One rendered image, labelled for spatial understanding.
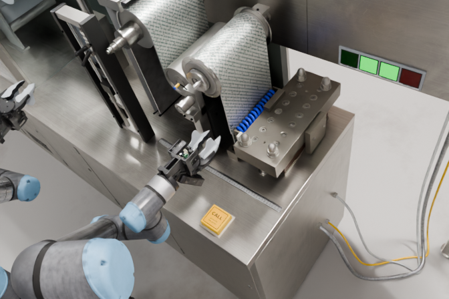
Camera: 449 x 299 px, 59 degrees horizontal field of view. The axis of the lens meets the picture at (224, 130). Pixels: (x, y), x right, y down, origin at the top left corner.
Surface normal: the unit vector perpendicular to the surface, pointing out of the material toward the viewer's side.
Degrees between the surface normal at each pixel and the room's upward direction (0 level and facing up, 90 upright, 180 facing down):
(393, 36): 90
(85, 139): 0
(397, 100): 0
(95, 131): 0
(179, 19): 92
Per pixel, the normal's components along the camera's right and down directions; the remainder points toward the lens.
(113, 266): 0.96, -0.23
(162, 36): 0.78, 0.41
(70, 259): -0.18, -0.65
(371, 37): -0.61, 0.68
